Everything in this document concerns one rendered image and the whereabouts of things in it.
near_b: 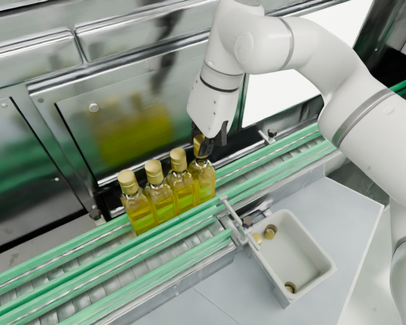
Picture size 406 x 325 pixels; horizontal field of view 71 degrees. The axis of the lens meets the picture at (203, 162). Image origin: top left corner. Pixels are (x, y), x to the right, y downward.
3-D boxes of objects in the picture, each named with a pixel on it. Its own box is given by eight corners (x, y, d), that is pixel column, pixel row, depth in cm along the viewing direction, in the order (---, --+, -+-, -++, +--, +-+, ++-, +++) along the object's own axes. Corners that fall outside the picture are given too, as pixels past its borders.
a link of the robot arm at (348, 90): (325, 157, 35) (223, 60, 44) (375, 133, 42) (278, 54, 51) (373, 100, 28) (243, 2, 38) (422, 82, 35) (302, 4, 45)
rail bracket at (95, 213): (109, 216, 84) (95, 191, 73) (116, 235, 80) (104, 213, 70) (95, 222, 83) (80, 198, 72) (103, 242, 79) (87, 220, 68)
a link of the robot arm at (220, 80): (192, 49, 51) (189, 64, 53) (218, 77, 46) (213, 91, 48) (226, 49, 54) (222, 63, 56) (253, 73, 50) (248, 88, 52)
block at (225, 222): (227, 223, 89) (229, 213, 84) (245, 249, 84) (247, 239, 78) (217, 229, 88) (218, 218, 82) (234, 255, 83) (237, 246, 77)
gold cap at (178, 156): (182, 157, 66) (181, 144, 63) (189, 167, 64) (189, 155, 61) (168, 163, 65) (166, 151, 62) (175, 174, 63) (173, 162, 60)
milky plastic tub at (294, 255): (280, 218, 97) (287, 205, 90) (329, 277, 85) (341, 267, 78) (238, 242, 91) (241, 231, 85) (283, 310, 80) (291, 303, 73)
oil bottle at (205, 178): (205, 195, 88) (205, 150, 71) (214, 209, 85) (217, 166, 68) (189, 203, 86) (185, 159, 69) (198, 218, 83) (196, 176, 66)
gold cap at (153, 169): (160, 168, 64) (158, 156, 61) (165, 180, 62) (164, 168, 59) (145, 174, 63) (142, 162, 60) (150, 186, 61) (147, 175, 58)
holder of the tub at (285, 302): (270, 207, 100) (274, 195, 94) (328, 278, 85) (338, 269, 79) (229, 230, 95) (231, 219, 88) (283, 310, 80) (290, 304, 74)
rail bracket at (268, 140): (260, 144, 101) (267, 117, 90) (272, 158, 97) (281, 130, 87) (251, 149, 100) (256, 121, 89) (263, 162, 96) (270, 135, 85)
